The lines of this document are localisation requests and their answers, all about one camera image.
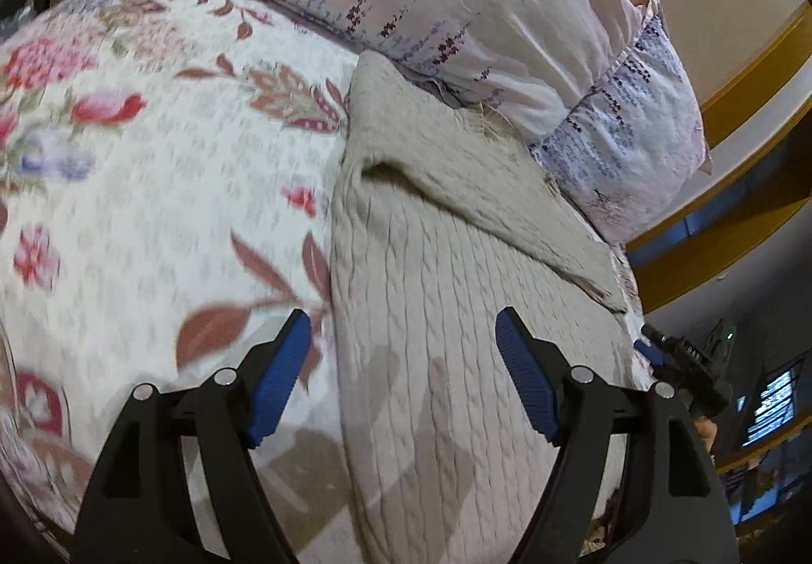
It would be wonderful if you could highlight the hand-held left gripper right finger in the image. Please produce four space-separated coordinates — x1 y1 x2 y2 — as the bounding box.
495 306 738 564

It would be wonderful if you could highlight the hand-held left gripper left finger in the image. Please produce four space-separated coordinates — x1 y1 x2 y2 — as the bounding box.
71 308 312 564

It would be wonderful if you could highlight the beige cable-knit sweater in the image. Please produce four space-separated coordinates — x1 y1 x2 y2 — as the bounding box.
330 51 629 564

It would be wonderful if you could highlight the person's right hand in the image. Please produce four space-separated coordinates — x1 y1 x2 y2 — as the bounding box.
693 417 718 459

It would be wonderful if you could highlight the lit screen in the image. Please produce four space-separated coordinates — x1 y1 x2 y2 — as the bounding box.
741 369 796 447

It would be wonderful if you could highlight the floral quilted bedspread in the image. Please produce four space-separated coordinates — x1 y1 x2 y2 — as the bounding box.
0 0 651 564

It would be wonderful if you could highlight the lavender print pillow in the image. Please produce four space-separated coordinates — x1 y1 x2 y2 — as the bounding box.
151 0 713 244

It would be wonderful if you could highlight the yellow wooden bed frame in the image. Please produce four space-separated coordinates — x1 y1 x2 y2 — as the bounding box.
625 0 812 314

